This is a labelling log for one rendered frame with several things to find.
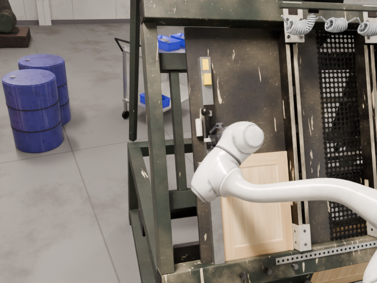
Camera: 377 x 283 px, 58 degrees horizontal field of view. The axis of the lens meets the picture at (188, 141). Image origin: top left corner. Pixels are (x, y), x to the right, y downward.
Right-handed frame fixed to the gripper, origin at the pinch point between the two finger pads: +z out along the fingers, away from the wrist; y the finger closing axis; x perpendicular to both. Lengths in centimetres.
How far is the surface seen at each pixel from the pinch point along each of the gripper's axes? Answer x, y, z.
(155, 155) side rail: -21.8, 4.9, 10.8
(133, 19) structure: -20, -73, 62
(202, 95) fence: 2.2, -20.5, 11.8
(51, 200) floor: -90, 45, 204
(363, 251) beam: 83, 63, 11
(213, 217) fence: 3.1, 35.2, 11.8
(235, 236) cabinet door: 14, 46, 14
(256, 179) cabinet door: 27.1, 20.9, 14.2
